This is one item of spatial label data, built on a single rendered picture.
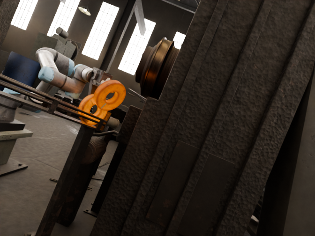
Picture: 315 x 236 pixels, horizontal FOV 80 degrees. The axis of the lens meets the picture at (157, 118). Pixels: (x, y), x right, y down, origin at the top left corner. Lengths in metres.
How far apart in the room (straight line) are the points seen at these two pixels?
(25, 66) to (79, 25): 9.30
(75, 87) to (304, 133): 1.18
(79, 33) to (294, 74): 12.94
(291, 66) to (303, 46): 0.11
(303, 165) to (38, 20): 14.79
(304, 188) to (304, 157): 0.15
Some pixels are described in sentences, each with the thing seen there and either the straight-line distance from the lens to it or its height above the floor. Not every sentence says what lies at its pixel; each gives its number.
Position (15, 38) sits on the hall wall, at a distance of 15.39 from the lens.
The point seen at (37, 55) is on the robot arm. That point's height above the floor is 0.86.
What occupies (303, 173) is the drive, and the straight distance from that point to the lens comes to 1.17.
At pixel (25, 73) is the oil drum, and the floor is 0.57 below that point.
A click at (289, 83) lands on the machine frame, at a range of 1.14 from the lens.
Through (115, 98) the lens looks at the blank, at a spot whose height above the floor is 0.80.
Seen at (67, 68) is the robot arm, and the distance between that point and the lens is 1.48.
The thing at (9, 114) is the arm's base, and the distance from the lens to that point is 1.68.
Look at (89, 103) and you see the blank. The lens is 0.93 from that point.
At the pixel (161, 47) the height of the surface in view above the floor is 1.22.
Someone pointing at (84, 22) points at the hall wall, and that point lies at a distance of 13.70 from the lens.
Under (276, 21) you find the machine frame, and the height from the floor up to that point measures 1.45.
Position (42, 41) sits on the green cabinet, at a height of 1.34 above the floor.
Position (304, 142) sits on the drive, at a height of 0.95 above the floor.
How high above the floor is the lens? 0.79
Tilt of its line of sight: level
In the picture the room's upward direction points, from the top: 23 degrees clockwise
